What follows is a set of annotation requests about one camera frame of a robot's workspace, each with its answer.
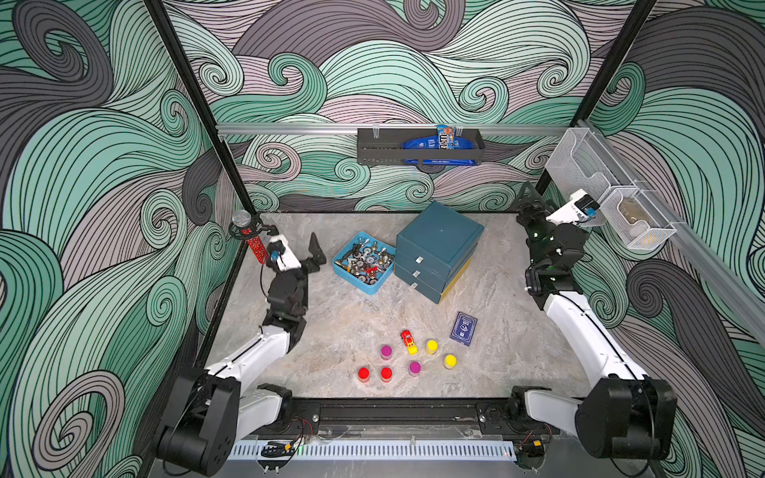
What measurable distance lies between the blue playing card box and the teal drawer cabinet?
0.08 metres

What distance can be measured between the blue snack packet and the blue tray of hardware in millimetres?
325

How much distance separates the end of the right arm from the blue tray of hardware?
0.52 meters

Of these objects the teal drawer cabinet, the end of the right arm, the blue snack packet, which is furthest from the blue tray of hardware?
the end of the right arm

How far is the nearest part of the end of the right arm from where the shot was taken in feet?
1.94

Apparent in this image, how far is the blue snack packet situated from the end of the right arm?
348 millimetres

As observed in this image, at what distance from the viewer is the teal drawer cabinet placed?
0.82m

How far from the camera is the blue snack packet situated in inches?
36.0

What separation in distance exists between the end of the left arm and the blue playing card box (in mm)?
457

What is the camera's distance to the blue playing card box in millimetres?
873

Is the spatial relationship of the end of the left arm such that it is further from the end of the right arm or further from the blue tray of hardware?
the end of the right arm

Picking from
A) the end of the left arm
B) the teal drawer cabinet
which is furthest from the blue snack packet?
the end of the left arm
